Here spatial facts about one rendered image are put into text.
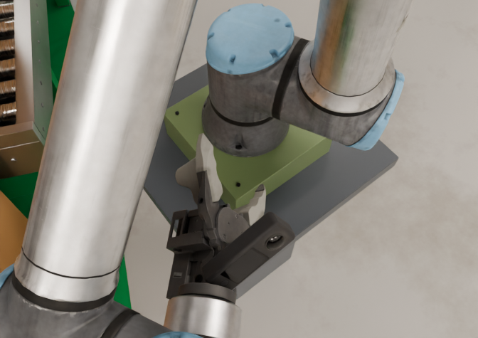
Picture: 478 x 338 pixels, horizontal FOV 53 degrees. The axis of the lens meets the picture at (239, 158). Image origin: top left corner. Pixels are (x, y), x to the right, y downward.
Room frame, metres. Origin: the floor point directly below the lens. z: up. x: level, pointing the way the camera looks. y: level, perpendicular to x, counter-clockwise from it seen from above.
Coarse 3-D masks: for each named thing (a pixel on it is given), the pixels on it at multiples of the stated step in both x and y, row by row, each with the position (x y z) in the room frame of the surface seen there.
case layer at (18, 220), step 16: (0, 192) 0.62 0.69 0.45; (0, 208) 0.57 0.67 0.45; (16, 208) 0.62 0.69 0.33; (0, 224) 0.52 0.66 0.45; (16, 224) 0.57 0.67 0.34; (0, 240) 0.48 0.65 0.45; (16, 240) 0.52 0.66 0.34; (0, 256) 0.43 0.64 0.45; (16, 256) 0.47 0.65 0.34; (0, 272) 0.39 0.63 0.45
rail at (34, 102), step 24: (24, 0) 1.26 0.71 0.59; (24, 24) 1.14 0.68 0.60; (24, 48) 1.04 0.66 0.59; (48, 48) 1.21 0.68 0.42; (24, 72) 0.95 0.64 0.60; (48, 72) 1.09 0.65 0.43; (24, 96) 0.86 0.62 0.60; (48, 96) 0.97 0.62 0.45; (24, 120) 0.77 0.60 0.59; (48, 120) 0.86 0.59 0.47
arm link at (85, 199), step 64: (128, 0) 0.26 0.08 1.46; (192, 0) 0.28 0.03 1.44; (64, 64) 0.24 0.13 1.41; (128, 64) 0.23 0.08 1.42; (64, 128) 0.20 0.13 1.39; (128, 128) 0.20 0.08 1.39; (64, 192) 0.16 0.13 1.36; (128, 192) 0.17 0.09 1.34; (64, 256) 0.13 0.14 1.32; (0, 320) 0.09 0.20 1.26; (64, 320) 0.09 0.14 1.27
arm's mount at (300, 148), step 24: (192, 96) 0.67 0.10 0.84; (168, 120) 0.60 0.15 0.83; (192, 120) 0.60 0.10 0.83; (192, 144) 0.54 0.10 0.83; (288, 144) 0.54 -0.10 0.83; (312, 144) 0.54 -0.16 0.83; (216, 168) 0.48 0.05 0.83; (240, 168) 0.48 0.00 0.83; (264, 168) 0.48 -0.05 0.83; (288, 168) 0.50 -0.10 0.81; (240, 192) 0.43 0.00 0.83
